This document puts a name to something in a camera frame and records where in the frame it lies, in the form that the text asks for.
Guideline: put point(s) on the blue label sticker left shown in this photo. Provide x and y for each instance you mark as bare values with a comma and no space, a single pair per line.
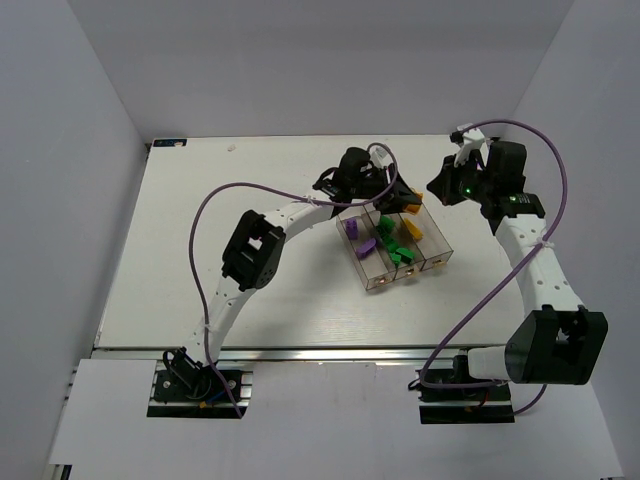
169,143

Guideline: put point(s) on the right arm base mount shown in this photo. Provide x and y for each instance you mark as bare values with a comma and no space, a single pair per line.
491,405

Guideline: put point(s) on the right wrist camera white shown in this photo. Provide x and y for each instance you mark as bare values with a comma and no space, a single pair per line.
468,138

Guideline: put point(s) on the green lego brick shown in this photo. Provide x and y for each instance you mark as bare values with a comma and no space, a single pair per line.
390,244
395,258
385,226
406,255

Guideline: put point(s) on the left clear container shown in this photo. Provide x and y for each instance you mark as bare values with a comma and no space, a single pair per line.
369,258

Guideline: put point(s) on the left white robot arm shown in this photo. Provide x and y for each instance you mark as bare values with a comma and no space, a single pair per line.
252,255

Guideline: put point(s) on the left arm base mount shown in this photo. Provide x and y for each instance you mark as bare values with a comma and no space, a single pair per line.
183,388

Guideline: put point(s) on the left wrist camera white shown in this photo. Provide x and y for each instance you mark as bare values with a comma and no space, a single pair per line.
379,155

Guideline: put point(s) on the clear container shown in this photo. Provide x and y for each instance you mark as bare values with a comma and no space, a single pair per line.
433,251
403,271
369,258

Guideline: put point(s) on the orange long lego brick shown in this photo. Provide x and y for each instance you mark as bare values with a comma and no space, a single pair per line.
415,232

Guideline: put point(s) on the purple square lego brick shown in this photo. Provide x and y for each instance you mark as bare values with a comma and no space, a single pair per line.
351,228

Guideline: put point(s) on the purple curved lego brick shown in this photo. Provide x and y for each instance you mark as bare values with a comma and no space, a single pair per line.
366,248

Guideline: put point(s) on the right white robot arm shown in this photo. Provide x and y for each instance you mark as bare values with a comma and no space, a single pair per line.
559,340

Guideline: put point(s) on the right clear container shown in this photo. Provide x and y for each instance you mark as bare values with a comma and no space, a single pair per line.
433,251

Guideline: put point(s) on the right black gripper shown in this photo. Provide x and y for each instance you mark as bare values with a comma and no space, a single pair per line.
447,181

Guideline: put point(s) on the yellow orange flower lego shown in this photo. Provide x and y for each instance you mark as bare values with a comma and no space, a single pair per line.
414,208

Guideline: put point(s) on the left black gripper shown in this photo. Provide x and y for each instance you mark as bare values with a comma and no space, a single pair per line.
388,191

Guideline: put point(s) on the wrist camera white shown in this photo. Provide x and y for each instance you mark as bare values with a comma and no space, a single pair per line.
379,155
468,138

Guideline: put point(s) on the middle clear container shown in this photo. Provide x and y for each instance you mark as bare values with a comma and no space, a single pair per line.
403,271

